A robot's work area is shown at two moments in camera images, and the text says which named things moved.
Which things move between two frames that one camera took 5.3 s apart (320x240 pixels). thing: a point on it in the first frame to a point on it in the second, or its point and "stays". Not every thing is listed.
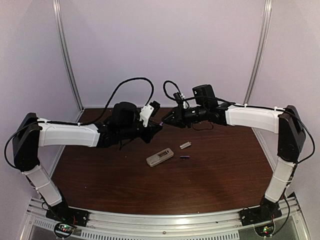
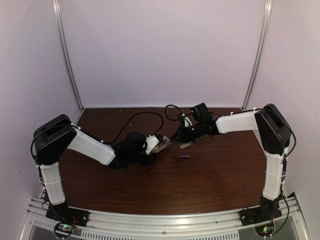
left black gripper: x=152 y=129 to x=148 y=160
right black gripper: x=178 y=117 to x=181 y=132
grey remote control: x=159 y=157 to x=162 y=144
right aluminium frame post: x=263 y=33 stays
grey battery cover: x=185 y=145 stays
